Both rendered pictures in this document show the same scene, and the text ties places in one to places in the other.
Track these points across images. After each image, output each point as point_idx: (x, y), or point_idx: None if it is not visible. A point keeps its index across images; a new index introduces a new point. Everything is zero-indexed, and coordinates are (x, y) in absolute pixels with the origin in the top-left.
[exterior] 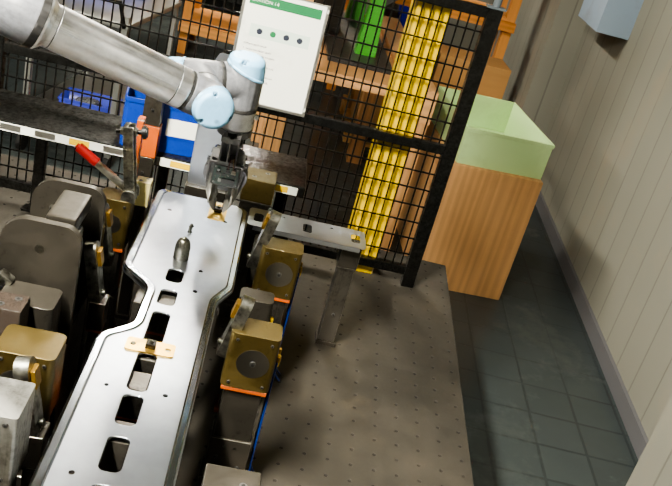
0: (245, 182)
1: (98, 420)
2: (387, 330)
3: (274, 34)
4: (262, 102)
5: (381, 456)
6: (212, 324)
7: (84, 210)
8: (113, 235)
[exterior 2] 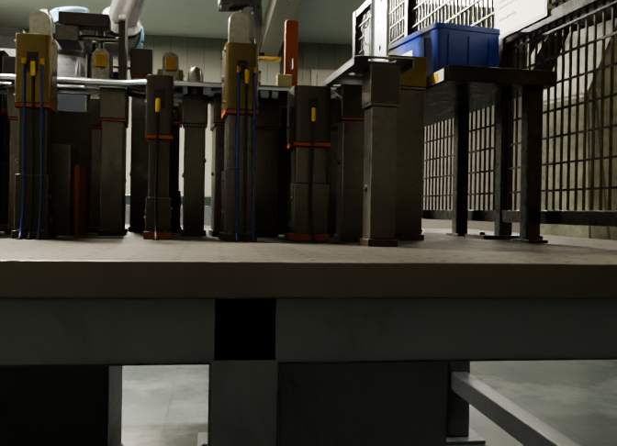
0: (255, 7)
1: None
2: (492, 252)
3: None
4: (517, 24)
5: (106, 249)
6: None
7: (84, 15)
8: None
